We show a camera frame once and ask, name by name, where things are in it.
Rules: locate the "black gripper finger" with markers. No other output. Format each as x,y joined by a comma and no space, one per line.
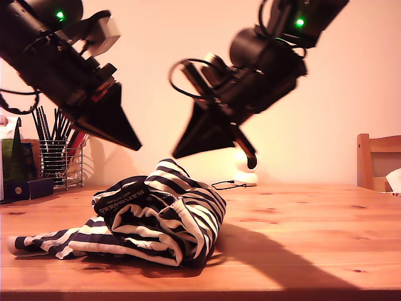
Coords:
194,125
213,138

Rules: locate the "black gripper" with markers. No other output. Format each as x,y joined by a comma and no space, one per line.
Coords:
69,81

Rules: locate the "navy white striped t-shirt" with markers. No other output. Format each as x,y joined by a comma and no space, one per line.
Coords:
150,213

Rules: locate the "red sleeve pack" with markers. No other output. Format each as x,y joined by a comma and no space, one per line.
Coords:
78,141

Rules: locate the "thin black stick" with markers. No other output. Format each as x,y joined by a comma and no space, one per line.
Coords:
70,133
44,125
62,127
37,125
66,130
56,125
47,125

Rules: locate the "brown wooden block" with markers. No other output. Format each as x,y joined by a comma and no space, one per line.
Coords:
37,156

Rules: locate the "dark blue box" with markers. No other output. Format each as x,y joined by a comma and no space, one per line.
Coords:
39,188

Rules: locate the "green carton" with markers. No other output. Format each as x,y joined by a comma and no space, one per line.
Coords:
15,163

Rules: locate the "wooden chair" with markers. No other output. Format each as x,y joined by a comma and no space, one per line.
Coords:
363,163

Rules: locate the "white tissue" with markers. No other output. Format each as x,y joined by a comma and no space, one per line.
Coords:
394,180

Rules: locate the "white dome security camera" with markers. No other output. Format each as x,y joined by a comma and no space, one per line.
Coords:
247,177

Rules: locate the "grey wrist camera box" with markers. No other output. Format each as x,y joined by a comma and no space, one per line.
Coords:
105,34
217,67

